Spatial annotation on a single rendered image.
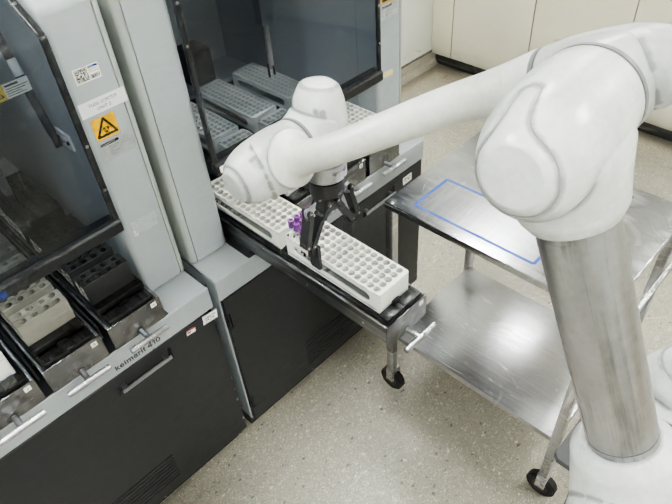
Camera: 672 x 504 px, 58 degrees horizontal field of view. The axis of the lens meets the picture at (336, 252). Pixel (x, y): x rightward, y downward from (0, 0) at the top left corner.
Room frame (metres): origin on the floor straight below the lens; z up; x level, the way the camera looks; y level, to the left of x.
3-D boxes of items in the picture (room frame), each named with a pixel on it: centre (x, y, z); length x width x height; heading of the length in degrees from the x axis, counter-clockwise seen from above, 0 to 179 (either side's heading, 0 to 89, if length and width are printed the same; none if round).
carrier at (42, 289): (0.94, 0.68, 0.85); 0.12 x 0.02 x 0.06; 132
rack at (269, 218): (1.24, 0.20, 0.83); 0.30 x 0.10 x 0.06; 43
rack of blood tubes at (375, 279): (1.00, -0.02, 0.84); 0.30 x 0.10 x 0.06; 43
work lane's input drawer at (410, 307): (1.10, 0.07, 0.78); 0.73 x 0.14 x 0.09; 43
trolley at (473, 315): (1.17, -0.51, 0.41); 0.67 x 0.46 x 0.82; 43
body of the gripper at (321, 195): (1.03, 0.01, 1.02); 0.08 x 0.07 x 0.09; 133
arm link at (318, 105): (1.02, 0.02, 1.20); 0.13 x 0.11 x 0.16; 138
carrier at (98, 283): (1.00, 0.52, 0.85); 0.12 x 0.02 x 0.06; 133
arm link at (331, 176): (1.03, 0.01, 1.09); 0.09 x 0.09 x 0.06
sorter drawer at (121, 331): (1.17, 0.68, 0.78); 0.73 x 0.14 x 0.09; 43
